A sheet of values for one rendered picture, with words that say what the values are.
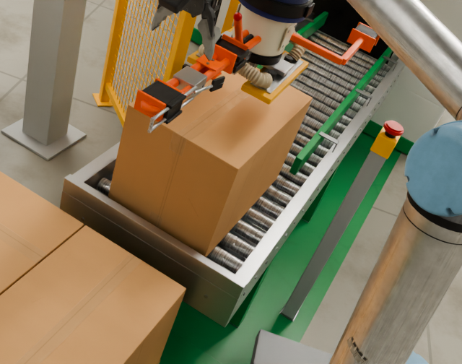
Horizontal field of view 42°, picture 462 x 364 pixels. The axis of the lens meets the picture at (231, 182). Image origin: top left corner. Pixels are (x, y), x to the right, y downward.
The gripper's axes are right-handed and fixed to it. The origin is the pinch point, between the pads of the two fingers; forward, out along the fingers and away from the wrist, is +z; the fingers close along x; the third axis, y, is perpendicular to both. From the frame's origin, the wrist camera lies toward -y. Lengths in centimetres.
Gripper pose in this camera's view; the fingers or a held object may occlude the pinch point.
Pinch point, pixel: (178, 47)
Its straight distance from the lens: 133.9
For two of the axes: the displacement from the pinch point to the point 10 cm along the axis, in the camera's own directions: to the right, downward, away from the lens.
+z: -2.8, 7.4, 6.1
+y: 4.5, -4.6, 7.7
